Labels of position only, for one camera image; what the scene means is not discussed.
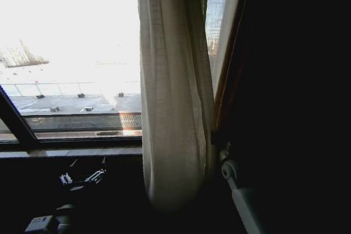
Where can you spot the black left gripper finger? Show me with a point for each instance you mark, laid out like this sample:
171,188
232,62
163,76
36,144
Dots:
96,175
65,179

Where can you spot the white sheer curtain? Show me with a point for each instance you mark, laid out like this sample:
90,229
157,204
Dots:
172,94

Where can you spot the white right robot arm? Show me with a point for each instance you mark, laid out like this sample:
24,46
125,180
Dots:
244,201

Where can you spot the perforated metal parapet panel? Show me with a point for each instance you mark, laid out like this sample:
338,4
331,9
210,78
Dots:
82,121

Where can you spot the dark rooftop vent box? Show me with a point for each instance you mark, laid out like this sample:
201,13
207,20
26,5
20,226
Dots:
55,109
88,109

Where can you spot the dark heavy curtain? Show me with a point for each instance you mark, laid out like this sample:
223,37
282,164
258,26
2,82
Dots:
288,80

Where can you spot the outdoor metal railing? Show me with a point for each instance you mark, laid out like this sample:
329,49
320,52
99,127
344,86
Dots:
55,84

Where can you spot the distant pale building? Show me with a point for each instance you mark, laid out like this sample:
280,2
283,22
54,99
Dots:
22,57

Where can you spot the black window frame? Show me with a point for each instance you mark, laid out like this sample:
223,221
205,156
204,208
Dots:
19,124

